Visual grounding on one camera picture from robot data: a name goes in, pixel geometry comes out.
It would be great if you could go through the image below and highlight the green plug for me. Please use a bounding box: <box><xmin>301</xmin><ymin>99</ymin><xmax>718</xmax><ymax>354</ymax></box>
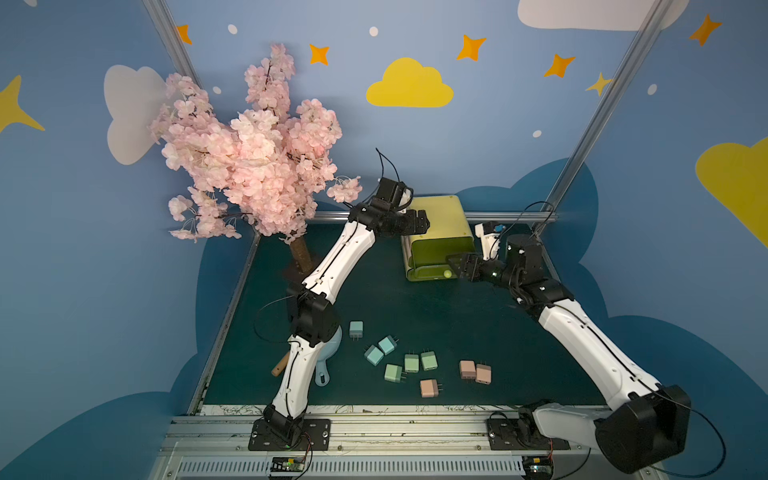
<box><xmin>420</xmin><ymin>351</ymin><xmax>438</xmax><ymax>371</ymax></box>
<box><xmin>403</xmin><ymin>354</ymin><xmax>420</xmax><ymax>374</ymax></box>
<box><xmin>384</xmin><ymin>364</ymin><xmax>405</xmax><ymax>383</ymax></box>

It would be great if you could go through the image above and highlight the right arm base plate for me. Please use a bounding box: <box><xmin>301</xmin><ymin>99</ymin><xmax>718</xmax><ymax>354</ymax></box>
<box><xmin>486</xmin><ymin>415</ymin><xmax>570</xmax><ymax>451</ymax></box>

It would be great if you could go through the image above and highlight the yellow green drawer cabinet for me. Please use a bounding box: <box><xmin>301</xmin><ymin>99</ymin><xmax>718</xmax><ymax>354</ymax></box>
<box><xmin>401</xmin><ymin>195</ymin><xmax>475</xmax><ymax>282</ymax></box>

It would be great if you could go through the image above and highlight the pink cherry blossom tree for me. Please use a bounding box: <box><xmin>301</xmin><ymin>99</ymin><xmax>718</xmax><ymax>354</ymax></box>
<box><xmin>150</xmin><ymin>44</ymin><xmax>362</xmax><ymax>275</ymax></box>

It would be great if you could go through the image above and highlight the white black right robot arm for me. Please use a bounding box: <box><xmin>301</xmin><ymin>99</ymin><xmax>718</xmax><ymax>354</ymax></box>
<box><xmin>447</xmin><ymin>235</ymin><xmax>691</xmax><ymax>474</ymax></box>

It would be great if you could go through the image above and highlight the pink plug right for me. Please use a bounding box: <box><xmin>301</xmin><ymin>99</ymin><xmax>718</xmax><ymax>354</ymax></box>
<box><xmin>475</xmin><ymin>364</ymin><xmax>492</xmax><ymax>385</ymax></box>

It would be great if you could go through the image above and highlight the pink plug left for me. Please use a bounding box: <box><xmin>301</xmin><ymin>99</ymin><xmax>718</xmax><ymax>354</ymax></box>
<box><xmin>459</xmin><ymin>360</ymin><xmax>477</xmax><ymax>381</ymax></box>

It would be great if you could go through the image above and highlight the teal plug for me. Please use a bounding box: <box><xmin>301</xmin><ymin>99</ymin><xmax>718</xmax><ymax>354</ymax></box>
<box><xmin>378</xmin><ymin>335</ymin><xmax>398</xmax><ymax>355</ymax></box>
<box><xmin>348</xmin><ymin>320</ymin><xmax>364</xmax><ymax>340</ymax></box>
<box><xmin>364</xmin><ymin>345</ymin><xmax>384</xmax><ymax>366</ymax></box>

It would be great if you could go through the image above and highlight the pink plug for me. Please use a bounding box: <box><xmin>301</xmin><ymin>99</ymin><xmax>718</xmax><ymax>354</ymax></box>
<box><xmin>475</xmin><ymin>364</ymin><xmax>492</xmax><ymax>385</ymax></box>
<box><xmin>419</xmin><ymin>379</ymin><xmax>442</xmax><ymax>398</ymax></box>
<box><xmin>459</xmin><ymin>360</ymin><xmax>477</xmax><ymax>381</ymax></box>

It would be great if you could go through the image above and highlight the controller board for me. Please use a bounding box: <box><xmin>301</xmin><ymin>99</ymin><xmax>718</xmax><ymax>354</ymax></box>
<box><xmin>522</xmin><ymin>456</ymin><xmax>554</xmax><ymax>480</ymax></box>
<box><xmin>268</xmin><ymin>457</ymin><xmax>311</xmax><ymax>479</ymax></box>

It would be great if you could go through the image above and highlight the right controller board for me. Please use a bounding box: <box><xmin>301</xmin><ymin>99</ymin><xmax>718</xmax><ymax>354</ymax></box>
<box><xmin>522</xmin><ymin>456</ymin><xmax>554</xmax><ymax>480</ymax></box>

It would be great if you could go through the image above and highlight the left controller board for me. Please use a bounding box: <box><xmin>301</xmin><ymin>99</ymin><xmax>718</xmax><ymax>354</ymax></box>
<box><xmin>268</xmin><ymin>457</ymin><xmax>311</xmax><ymax>479</ymax></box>

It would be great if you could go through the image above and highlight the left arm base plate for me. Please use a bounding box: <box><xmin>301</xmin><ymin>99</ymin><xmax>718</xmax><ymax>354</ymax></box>
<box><xmin>247</xmin><ymin>418</ymin><xmax>332</xmax><ymax>452</ymax></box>

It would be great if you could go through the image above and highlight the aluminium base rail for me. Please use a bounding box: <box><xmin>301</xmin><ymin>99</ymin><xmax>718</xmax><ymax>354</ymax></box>
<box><xmin>149</xmin><ymin>405</ymin><xmax>624</xmax><ymax>479</ymax></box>

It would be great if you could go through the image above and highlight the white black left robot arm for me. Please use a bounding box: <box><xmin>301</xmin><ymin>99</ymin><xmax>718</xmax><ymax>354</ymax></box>
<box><xmin>263</xmin><ymin>200</ymin><xmax>430</xmax><ymax>444</ymax></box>

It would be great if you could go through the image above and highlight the wooden handle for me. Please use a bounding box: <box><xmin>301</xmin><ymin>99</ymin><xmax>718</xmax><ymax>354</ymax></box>
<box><xmin>271</xmin><ymin>352</ymin><xmax>291</xmax><ymax>377</ymax></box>

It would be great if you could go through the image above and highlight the pink plug bottom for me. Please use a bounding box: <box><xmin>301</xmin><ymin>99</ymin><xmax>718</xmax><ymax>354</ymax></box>
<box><xmin>419</xmin><ymin>379</ymin><xmax>442</xmax><ymax>398</ymax></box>

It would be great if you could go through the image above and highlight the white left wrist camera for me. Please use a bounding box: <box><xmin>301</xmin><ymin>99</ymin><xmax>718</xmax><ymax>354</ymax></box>
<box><xmin>372</xmin><ymin>178</ymin><xmax>413</xmax><ymax>211</ymax></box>

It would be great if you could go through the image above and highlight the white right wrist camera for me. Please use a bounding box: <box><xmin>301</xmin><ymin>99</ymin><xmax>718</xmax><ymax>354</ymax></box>
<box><xmin>474</xmin><ymin>221</ymin><xmax>506</xmax><ymax>260</ymax></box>

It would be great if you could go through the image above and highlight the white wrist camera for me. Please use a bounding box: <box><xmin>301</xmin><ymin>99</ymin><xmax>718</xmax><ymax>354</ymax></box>
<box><xmin>474</xmin><ymin>221</ymin><xmax>506</xmax><ymax>260</ymax></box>
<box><xmin>372</xmin><ymin>178</ymin><xmax>413</xmax><ymax>211</ymax></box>

